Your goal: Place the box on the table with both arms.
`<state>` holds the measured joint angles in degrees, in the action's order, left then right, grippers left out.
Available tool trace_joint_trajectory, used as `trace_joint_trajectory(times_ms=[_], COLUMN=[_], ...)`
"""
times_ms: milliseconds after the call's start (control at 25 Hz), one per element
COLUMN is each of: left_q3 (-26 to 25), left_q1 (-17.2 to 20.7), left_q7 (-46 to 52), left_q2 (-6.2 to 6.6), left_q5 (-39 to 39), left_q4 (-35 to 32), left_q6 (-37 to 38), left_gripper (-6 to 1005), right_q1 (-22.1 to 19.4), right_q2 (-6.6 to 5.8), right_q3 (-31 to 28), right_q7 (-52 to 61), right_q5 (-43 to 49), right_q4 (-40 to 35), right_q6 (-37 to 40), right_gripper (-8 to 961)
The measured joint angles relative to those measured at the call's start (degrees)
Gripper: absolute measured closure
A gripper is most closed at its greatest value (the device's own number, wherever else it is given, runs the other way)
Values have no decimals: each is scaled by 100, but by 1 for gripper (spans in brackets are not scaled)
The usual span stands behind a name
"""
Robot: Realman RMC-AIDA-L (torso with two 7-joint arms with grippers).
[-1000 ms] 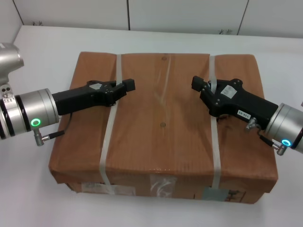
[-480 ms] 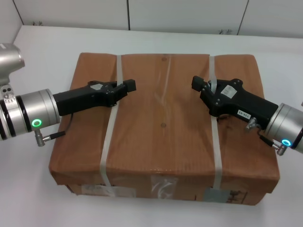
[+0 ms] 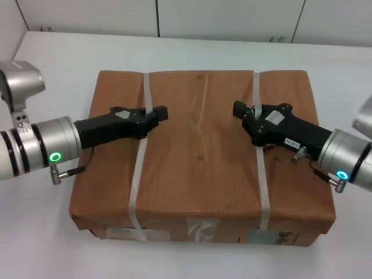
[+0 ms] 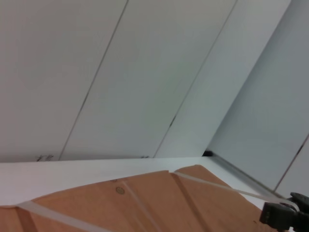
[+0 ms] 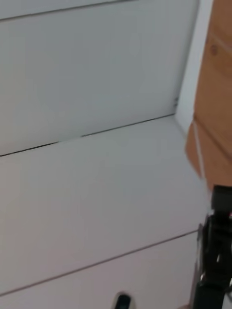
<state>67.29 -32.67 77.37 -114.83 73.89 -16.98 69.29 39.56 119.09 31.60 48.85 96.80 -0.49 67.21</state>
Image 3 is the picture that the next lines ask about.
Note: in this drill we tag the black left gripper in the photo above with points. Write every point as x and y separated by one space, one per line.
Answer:
104 128

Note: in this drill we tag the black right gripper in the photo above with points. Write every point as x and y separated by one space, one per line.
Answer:
287 133

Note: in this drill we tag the brown cardboard box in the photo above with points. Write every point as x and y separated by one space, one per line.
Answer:
186 180

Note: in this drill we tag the grey-blue box label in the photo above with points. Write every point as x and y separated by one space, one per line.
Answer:
261 236

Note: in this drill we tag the clear packing tape strip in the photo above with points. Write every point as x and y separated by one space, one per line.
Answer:
200 96

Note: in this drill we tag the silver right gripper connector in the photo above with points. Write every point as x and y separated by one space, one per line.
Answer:
300 154

